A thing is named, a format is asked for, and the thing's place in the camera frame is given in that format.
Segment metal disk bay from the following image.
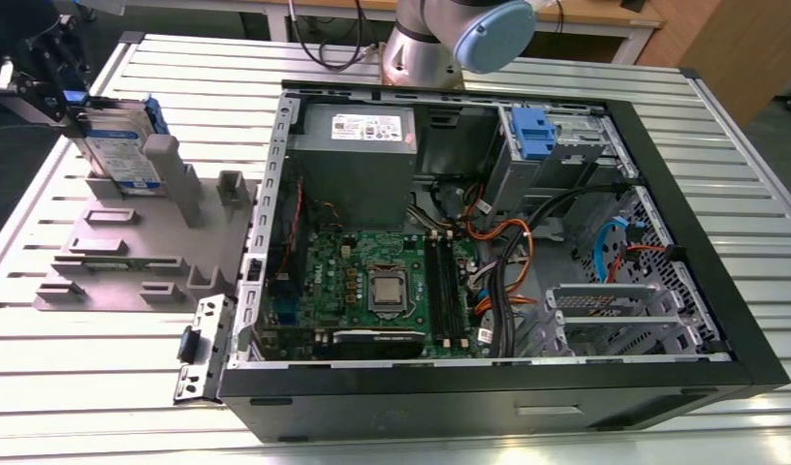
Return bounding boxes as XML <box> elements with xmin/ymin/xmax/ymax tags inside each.
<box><xmin>542</xmin><ymin>282</ymin><xmax>702</xmax><ymax>358</ymax></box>

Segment white table frame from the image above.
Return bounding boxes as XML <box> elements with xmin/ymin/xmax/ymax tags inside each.
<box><xmin>239</xmin><ymin>0</ymin><xmax>396</xmax><ymax>45</ymax></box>

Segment orange wire bundle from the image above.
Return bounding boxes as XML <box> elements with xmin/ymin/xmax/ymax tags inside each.
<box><xmin>466</xmin><ymin>217</ymin><xmax>541</xmax><ymax>316</ymax></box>

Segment grey parts rack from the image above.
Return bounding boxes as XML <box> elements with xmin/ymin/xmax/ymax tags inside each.
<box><xmin>31</xmin><ymin>134</ymin><xmax>255</xmax><ymax>314</ymax></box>

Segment grey power supply unit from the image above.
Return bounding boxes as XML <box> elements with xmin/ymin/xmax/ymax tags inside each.
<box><xmin>286</xmin><ymin>101</ymin><xmax>422</xmax><ymax>233</ymax></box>

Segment black RAM slot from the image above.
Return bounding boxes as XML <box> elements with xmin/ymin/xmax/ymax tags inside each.
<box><xmin>426</xmin><ymin>229</ymin><xmax>455</xmax><ymax>348</ymax></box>
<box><xmin>441</xmin><ymin>229</ymin><xmax>474</xmax><ymax>348</ymax></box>

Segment blue data wire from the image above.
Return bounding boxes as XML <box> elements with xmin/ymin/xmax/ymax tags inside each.
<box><xmin>591</xmin><ymin>218</ymin><xmax>631</xmax><ymax>285</ymax></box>

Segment metal expansion slot bracket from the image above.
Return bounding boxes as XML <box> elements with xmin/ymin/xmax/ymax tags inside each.
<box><xmin>172</xmin><ymin>293</ymin><xmax>239</xmax><ymax>406</ymax></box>

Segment wooden cabinet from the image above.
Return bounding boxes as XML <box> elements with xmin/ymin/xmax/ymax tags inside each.
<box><xmin>638</xmin><ymin>0</ymin><xmax>791</xmax><ymax>128</ymax></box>

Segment black graphics card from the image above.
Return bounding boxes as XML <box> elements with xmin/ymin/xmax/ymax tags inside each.
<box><xmin>252</xmin><ymin>325</ymin><xmax>431</xmax><ymax>362</ymax></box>

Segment green motherboard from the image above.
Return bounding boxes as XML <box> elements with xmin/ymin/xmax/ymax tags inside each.
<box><xmin>259</xmin><ymin>227</ymin><xmax>498</xmax><ymax>362</ymax></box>

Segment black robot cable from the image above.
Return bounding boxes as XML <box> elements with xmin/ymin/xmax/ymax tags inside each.
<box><xmin>287</xmin><ymin>0</ymin><xmax>375</xmax><ymax>73</ymax></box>

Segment metal optical drive cage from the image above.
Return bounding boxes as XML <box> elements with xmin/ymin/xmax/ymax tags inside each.
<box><xmin>483</xmin><ymin>102</ymin><xmax>634</xmax><ymax>217</ymax></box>

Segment thin red wire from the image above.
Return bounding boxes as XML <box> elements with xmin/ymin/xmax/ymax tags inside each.
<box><xmin>279</xmin><ymin>174</ymin><xmax>307</xmax><ymax>283</ymax></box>

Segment silver CPU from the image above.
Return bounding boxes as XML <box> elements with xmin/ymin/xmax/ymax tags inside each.
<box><xmin>371</xmin><ymin>274</ymin><xmax>408</xmax><ymax>304</ymax></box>

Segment black CPU socket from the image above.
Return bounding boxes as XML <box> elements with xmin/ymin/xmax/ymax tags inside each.
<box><xmin>364</xmin><ymin>263</ymin><xmax>418</xmax><ymax>321</ymax></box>

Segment hard disk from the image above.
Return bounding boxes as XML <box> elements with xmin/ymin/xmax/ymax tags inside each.
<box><xmin>63</xmin><ymin>89</ymin><xmax>172</xmax><ymax>198</ymax></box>

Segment yellow black power wires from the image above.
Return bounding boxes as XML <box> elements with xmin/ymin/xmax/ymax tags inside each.
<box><xmin>406</xmin><ymin>202</ymin><xmax>469</xmax><ymax>233</ymax></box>

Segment green RAM stick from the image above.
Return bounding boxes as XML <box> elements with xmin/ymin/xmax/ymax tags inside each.
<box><xmin>77</xmin><ymin>259</ymin><xmax>146</xmax><ymax>271</ymax></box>

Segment thick black cable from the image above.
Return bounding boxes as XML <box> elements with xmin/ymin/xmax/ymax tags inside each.
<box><xmin>489</xmin><ymin>183</ymin><xmax>631</xmax><ymax>358</ymax></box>

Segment orange wire with black connector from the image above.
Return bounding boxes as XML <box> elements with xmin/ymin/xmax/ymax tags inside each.
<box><xmin>618</xmin><ymin>243</ymin><xmax>689</xmax><ymax>264</ymax></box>

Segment black open PC case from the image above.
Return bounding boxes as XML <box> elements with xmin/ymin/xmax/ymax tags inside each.
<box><xmin>215</xmin><ymin>79</ymin><xmax>791</xmax><ymax>445</ymax></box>

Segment blue plastic drive latch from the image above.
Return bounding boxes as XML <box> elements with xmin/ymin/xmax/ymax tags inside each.
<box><xmin>509</xmin><ymin>106</ymin><xmax>559</xmax><ymax>161</ymax></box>

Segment black blue bracket latch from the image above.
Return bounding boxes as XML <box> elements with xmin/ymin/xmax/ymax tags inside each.
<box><xmin>176</xmin><ymin>325</ymin><xmax>204</xmax><ymax>363</ymax></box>

